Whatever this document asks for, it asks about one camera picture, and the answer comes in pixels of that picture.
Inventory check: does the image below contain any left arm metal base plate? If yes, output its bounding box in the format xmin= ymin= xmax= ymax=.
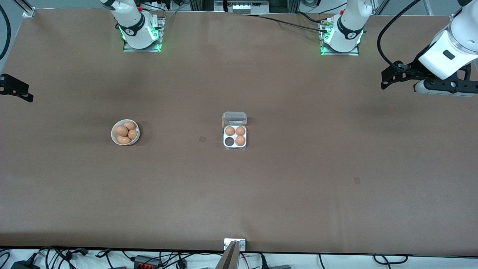
xmin=320 ymin=17 xmax=360 ymax=56

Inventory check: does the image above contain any aluminium camera post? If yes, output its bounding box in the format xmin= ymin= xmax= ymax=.
xmin=215 ymin=241 xmax=242 ymax=269

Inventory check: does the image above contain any black power adapter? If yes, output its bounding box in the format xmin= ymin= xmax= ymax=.
xmin=10 ymin=254 xmax=41 ymax=269

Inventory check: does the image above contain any black looped floor cable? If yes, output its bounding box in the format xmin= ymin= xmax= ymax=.
xmin=373 ymin=254 xmax=409 ymax=266

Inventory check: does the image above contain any small metal mount bracket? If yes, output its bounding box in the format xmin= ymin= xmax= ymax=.
xmin=224 ymin=238 xmax=246 ymax=251

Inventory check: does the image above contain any black table cable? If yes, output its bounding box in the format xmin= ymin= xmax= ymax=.
xmin=239 ymin=13 xmax=331 ymax=33

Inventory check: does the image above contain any clear plastic egg carton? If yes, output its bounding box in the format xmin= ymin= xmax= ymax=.
xmin=222 ymin=111 xmax=248 ymax=151

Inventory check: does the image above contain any connector with orange levers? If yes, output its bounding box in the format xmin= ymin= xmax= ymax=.
xmin=133 ymin=255 xmax=164 ymax=269

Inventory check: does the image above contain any white power strip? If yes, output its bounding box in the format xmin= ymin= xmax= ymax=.
xmin=215 ymin=0 xmax=270 ymax=15

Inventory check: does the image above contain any white bowl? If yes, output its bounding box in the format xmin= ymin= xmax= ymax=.
xmin=111 ymin=119 xmax=140 ymax=146

